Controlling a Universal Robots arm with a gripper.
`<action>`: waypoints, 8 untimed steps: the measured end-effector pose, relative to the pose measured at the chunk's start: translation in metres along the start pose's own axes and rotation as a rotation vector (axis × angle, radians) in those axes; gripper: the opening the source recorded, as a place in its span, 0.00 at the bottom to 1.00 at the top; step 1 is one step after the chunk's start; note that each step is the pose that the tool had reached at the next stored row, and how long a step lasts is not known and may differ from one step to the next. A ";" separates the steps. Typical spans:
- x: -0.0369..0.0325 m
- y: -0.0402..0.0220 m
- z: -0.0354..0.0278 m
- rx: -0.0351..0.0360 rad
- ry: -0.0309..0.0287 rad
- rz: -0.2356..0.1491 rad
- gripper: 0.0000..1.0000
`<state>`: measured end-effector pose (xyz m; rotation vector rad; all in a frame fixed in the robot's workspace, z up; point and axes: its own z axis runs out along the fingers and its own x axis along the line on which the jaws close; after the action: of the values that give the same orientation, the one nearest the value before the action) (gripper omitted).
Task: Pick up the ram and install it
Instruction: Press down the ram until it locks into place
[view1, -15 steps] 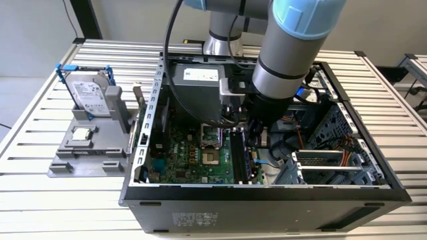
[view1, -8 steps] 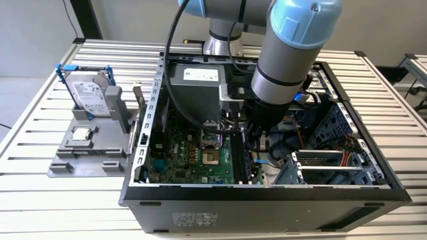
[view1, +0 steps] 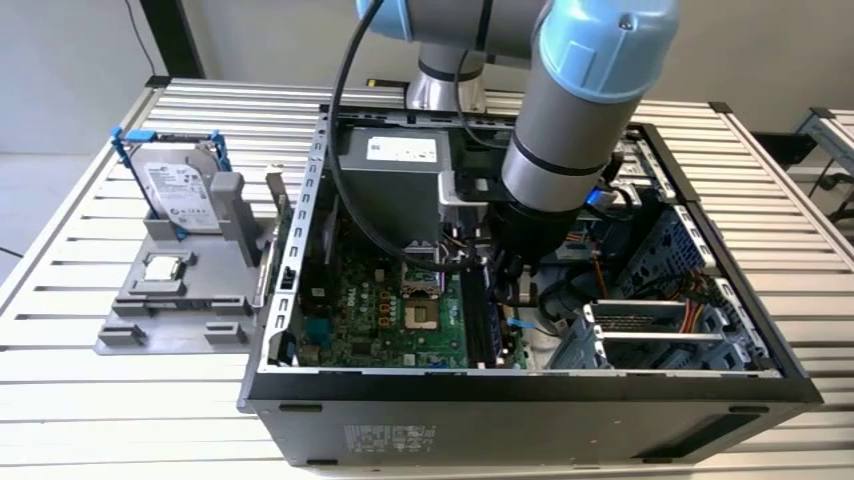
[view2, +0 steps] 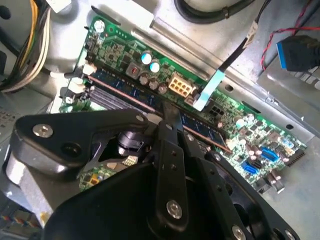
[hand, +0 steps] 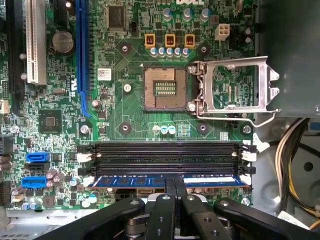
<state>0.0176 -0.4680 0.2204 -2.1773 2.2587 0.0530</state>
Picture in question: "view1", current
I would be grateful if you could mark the grey parts rack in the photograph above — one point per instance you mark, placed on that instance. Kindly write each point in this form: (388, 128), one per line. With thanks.
(208, 260)

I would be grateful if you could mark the grey power supply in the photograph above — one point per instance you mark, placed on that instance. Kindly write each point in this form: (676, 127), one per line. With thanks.
(394, 200)

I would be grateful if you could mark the black frame post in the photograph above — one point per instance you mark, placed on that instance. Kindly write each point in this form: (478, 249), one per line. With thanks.
(181, 40)

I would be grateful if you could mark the CPU socket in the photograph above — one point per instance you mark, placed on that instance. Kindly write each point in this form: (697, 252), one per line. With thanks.
(422, 315)

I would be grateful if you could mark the green motherboard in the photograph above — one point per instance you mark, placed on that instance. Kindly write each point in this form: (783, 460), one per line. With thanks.
(374, 350)

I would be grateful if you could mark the small black yellow plug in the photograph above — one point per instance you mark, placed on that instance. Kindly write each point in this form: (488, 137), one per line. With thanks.
(377, 81)

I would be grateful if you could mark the black RAM slot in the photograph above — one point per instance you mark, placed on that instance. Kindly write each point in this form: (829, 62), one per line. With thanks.
(488, 334)
(480, 325)
(472, 325)

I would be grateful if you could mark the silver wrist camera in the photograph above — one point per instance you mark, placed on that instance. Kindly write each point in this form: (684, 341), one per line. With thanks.
(450, 190)

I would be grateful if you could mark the metal disk bay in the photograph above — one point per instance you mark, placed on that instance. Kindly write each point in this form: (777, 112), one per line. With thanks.
(641, 312)

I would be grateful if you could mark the neighbouring metal table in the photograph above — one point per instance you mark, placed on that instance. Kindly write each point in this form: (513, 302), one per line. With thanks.
(828, 130)

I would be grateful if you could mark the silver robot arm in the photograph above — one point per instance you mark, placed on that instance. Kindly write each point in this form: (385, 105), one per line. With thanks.
(575, 125)

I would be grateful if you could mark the black PC case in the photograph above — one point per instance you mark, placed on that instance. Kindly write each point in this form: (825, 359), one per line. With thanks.
(468, 430)

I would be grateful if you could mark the silver CPU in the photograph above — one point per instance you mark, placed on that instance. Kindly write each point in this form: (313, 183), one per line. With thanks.
(162, 269)

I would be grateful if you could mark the hard disk in blue carrier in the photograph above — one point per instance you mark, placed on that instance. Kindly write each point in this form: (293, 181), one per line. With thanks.
(177, 195)

